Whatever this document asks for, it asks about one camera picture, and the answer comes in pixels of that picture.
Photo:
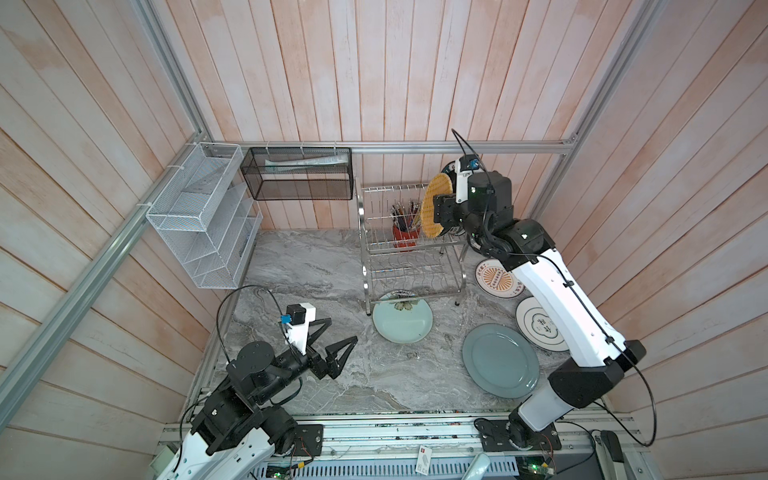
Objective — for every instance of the colourful chopsticks bundle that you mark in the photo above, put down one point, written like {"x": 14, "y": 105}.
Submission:
{"x": 406, "y": 216}

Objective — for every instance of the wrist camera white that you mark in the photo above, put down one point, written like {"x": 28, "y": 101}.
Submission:
{"x": 295, "y": 324}
{"x": 464, "y": 168}

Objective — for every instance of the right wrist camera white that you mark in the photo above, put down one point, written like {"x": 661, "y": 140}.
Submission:
{"x": 464, "y": 168}

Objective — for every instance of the grey green large plate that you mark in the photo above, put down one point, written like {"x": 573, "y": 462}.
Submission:
{"x": 501, "y": 361}

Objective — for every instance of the orange sunburst plate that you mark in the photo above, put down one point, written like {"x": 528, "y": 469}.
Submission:
{"x": 495, "y": 280}

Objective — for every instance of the light green flower plate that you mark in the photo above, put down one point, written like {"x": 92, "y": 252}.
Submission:
{"x": 401, "y": 318}

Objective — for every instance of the silver metal dish rack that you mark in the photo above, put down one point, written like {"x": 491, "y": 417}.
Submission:
{"x": 432, "y": 269}

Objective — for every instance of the black mesh wall basket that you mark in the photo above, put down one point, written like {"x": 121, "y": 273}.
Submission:
{"x": 298, "y": 173}

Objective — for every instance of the white plate black rings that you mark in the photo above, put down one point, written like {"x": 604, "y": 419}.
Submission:
{"x": 537, "y": 324}

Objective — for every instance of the red utensil cup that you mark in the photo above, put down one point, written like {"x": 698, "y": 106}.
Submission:
{"x": 405, "y": 239}

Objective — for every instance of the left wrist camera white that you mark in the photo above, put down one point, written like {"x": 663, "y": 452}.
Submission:
{"x": 295, "y": 324}

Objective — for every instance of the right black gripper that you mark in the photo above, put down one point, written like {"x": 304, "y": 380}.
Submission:
{"x": 444, "y": 208}

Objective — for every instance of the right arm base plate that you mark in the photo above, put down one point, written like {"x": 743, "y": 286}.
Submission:
{"x": 496, "y": 436}

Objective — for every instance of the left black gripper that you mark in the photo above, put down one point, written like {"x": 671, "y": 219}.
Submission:
{"x": 330, "y": 366}

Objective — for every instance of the yellow woven bamboo tray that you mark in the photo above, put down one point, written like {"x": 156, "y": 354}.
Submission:
{"x": 440, "y": 185}

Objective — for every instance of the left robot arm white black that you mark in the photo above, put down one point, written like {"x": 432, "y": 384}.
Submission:
{"x": 239, "y": 425}

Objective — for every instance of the white wire mesh shelf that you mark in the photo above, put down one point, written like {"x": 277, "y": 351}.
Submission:
{"x": 207, "y": 218}

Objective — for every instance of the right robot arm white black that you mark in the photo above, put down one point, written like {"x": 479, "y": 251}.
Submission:
{"x": 599, "y": 355}

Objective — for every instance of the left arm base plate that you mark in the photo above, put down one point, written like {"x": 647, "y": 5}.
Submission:
{"x": 307, "y": 440}

